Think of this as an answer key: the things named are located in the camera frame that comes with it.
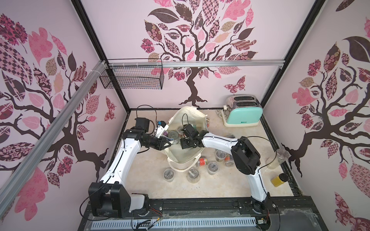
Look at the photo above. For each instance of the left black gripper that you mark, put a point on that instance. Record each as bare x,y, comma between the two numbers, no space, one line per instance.
160,146

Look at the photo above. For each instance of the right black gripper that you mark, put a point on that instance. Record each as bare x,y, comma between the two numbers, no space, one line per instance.
187,141

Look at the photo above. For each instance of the red label jar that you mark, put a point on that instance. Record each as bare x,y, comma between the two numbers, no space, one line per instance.
202,161
229,161

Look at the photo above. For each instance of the cream canvas tote bag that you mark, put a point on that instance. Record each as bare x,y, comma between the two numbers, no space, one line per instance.
185,150

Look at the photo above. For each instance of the clear seed jar dark lid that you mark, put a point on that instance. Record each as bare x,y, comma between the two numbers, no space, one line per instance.
212,168

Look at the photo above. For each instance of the clear seed jar striped lid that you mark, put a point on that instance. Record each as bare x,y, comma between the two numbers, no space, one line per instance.
193,175

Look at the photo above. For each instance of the clear seed jar grey lid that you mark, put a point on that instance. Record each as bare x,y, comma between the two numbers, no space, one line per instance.
168,175

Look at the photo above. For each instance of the clear jar sandy contents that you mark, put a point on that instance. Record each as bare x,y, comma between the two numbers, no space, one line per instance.
282,155

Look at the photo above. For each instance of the yellow label seed jar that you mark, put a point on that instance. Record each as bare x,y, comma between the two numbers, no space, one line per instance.
280,179

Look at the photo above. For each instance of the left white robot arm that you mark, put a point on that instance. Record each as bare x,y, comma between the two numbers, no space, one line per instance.
108,197

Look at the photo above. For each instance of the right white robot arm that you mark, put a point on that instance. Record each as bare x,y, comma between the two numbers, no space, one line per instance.
246,159

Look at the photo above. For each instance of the silver tin can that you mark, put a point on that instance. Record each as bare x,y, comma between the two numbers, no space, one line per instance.
174,136

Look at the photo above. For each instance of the mint green toaster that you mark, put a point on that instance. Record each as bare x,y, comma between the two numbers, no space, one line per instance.
242,110

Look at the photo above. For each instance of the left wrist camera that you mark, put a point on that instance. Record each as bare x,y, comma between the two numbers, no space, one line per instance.
162,126

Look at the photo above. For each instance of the black wire basket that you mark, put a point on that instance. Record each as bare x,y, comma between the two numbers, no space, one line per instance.
137,73

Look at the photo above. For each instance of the aluminium rail back wall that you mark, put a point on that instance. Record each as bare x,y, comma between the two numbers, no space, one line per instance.
199,63

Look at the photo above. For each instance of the aluminium rail wall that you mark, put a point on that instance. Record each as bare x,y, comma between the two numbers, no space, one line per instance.
199,63
20,176

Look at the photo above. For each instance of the white slotted cable duct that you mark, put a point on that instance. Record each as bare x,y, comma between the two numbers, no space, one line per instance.
171,224

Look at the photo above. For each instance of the black base frame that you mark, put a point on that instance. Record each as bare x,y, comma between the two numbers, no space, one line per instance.
296,213

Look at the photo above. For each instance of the aluminium rail left wall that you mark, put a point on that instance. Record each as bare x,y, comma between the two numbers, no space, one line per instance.
20,176

